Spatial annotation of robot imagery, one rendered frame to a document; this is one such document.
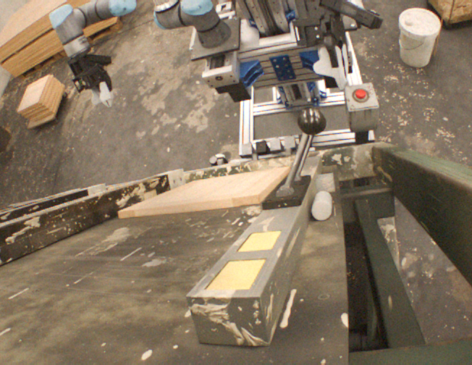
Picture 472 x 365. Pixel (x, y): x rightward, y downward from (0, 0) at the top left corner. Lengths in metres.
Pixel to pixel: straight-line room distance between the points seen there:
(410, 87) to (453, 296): 1.46
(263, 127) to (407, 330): 1.85
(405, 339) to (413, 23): 2.24
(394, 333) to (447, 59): 2.52
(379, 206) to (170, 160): 1.96
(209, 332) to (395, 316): 0.18
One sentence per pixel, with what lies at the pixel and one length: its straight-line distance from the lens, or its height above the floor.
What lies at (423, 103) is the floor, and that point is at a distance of 2.37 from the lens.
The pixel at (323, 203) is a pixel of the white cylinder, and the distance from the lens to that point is 0.45.
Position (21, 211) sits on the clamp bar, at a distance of 1.18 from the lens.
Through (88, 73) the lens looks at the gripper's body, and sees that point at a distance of 0.96.
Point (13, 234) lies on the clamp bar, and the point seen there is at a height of 1.59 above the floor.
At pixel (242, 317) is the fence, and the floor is 1.71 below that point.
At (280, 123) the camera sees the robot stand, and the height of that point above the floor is 0.21.
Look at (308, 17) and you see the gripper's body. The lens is 0.62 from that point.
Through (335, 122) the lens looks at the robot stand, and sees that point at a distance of 1.98.
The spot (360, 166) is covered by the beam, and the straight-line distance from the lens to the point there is 1.12.
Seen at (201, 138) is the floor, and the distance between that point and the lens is 2.45.
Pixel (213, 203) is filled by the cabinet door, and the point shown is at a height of 1.31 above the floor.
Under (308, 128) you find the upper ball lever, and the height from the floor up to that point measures 1.56.
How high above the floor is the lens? 1.90
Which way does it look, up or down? 61 degrees down
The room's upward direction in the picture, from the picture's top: 45 degrees counter-clockwise
